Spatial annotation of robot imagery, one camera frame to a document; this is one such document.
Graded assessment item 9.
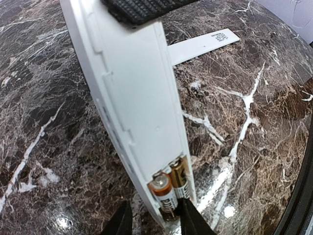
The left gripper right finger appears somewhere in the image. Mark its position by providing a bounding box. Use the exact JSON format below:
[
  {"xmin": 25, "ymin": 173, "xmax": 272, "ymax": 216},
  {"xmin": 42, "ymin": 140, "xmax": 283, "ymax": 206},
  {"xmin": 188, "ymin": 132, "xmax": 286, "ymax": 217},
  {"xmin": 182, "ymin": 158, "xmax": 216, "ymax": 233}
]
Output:
[{"xmin": 178, "ymin": 198, "xmax": 216, "ymax": 235}]

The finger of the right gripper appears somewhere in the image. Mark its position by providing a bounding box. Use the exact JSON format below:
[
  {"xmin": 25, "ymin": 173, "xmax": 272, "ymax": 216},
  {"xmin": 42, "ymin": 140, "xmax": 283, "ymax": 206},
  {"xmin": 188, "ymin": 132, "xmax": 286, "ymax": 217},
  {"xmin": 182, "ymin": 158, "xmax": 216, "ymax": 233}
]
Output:
[{"xmin": 101, "ymin": 0, "xmax": 195, "ymax": 26}]

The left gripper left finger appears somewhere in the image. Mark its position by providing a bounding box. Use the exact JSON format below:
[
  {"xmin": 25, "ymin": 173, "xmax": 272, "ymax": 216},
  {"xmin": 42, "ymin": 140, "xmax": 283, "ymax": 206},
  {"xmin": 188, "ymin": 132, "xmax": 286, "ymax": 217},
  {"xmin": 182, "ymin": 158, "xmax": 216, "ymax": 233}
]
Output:
[{"xmin": 101, "ymin": 201, "xmax": 133, "ymax": 235}]

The small AAA battery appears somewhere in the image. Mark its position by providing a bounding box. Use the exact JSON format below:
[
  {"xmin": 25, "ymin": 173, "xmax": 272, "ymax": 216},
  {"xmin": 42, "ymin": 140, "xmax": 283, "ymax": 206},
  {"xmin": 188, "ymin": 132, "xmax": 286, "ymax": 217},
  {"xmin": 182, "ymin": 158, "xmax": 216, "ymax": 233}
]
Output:
[{"xmin": 148, "ymin": 173, "xmax": 178, "ymax": 221}]

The white remote control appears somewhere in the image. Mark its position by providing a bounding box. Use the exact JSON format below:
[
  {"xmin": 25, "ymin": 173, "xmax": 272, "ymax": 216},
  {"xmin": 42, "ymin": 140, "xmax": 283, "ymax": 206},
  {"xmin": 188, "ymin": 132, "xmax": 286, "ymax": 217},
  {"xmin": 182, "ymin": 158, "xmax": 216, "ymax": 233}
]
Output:
[{"xmin": 60, "ymin": 0, "xmax": 197, "ymax": 231}]

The white battery cover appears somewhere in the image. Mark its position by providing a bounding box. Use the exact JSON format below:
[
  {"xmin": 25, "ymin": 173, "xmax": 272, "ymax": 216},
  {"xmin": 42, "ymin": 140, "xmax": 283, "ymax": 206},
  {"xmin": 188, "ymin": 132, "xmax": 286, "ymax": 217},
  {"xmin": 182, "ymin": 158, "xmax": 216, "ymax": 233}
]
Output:
[{"xmin": 167, "ymin": 28, "xmax": 240, "ymax": 66}]

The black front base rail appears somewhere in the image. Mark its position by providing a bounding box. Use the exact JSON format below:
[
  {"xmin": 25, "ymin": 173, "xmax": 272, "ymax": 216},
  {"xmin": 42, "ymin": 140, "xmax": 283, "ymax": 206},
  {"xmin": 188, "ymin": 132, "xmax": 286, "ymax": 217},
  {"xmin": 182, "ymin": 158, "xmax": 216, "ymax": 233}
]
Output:
[{"xmin": 274, "ymin": 156, "xmax": 313, "ymax": 235}]

